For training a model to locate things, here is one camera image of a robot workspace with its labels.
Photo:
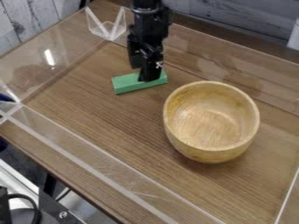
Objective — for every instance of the clear acrylic corner bracket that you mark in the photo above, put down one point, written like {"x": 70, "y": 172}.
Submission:
{"x": 106, "y": 30}

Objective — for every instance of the black metal bracket with screw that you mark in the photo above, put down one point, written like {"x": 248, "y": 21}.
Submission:
{"x": 53, "y": 212}

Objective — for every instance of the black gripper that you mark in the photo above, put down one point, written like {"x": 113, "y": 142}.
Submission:
{"x": 146, "y": 34}

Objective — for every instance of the black table leg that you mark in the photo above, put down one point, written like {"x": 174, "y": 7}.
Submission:
{"x": 49, "y": 185}

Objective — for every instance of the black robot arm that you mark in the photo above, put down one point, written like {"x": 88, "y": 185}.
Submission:
{"x": 146, "y": 4}

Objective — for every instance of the green rectangular block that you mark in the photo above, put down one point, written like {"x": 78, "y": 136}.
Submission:
{"x": 128, "y": 83}

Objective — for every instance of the light wooden bowl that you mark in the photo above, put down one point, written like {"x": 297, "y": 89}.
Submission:
{"x": 211, "y": 121}

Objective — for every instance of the clear acrylic tray walls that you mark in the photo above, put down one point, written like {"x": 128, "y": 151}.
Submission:
{"x": 100, "y": 141}

